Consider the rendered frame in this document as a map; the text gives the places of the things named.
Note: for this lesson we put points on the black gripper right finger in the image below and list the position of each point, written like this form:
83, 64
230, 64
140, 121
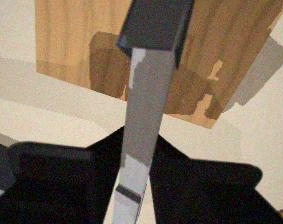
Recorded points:
173, 176

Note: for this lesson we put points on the wooden board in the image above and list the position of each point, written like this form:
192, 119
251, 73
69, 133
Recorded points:
75, 42

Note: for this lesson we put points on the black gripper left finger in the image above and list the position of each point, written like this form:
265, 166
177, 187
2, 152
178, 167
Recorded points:
97, 166

